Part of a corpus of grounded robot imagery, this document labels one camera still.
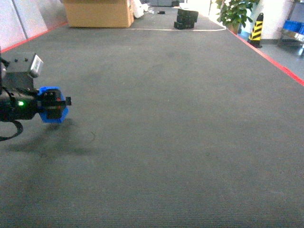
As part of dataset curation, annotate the stack of black trays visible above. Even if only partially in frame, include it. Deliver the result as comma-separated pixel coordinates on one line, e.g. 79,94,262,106
174,9,199,30

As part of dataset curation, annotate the blue plastic bin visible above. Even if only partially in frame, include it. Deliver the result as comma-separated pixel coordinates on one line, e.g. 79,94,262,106
283,20,304,34

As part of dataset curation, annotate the potted green plant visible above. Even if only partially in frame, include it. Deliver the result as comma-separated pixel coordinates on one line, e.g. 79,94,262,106
215,0,259,35

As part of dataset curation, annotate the yellow black striped cone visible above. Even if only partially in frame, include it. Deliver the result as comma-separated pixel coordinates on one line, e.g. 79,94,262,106
247,13,264,48

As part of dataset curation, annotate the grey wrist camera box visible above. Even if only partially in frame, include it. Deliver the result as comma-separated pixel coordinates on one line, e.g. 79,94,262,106
6,52,44,78

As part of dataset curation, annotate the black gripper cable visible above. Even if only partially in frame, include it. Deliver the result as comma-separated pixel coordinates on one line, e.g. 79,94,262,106
0,119,24,142

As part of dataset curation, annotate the blue rectangular block part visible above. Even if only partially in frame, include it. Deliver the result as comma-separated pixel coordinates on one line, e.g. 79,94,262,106
38,86,68,124

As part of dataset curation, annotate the large cardboard box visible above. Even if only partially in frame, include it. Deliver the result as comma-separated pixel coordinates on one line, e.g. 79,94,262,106
63,0,134,28

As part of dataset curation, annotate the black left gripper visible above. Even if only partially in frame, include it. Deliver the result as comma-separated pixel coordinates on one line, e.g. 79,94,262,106
0,87,71,122

